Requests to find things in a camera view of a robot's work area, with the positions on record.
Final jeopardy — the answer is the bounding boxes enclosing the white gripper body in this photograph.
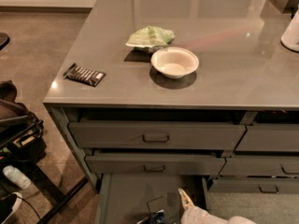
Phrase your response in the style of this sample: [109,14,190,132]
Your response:
[180,206,228,224]

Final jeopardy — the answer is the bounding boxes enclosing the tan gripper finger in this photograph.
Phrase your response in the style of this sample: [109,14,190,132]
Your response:
[178,189,194,210]

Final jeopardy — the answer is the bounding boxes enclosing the blue chip bag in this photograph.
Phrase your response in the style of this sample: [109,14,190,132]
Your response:
[136,210,165,224]

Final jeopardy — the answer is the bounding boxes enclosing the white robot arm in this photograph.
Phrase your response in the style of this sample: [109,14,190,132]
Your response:
[178,189,256,224]

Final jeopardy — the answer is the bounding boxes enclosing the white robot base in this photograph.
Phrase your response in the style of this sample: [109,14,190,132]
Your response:
[280,7,299,52]

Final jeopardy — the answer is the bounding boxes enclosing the bottom right grey drawer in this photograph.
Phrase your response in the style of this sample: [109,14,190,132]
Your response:
[208,178,299,194]

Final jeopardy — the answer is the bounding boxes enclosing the grey drawer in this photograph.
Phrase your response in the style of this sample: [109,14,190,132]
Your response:
[236,111,299,152]
[208,178,299,194]
[221,155,299,176]
[68,110,246,150]
[85,150,225,175]

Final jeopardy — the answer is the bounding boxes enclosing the middle right grey drawer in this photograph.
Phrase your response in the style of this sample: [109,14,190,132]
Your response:
[221,155,299,176]

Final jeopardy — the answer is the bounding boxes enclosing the bottom left open drawer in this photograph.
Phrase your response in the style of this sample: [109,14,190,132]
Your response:
[95,174,209,224]

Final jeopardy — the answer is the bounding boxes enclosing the middle left grey drawer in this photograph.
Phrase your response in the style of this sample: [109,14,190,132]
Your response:
[85,150,225,175]

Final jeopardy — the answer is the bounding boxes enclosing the top right grey drawer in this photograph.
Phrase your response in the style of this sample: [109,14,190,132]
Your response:
[236,111,299,152]

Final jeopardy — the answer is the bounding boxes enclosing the grey counter cabinet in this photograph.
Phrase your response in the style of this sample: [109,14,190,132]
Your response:
[44,0,299,187]

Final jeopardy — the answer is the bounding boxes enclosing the top left grey drawer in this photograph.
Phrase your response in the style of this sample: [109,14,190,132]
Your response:
[68,110,246,150]

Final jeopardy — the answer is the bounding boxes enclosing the green chip bag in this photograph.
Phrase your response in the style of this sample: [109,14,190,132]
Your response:
[126,26,176,48]

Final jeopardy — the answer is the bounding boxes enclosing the white paper bowl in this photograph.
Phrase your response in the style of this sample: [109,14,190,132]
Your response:
[151,47,199,78]

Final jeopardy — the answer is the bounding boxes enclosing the black snack bar wrapper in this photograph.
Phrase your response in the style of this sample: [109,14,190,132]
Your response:
[64,63,106,87]

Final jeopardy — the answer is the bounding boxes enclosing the clear plastic bottle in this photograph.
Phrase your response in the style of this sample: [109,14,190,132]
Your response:
[3,165,31,189]

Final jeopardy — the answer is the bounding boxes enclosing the white bucket with cable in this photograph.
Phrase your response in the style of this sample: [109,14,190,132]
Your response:
[0,192,22,224]

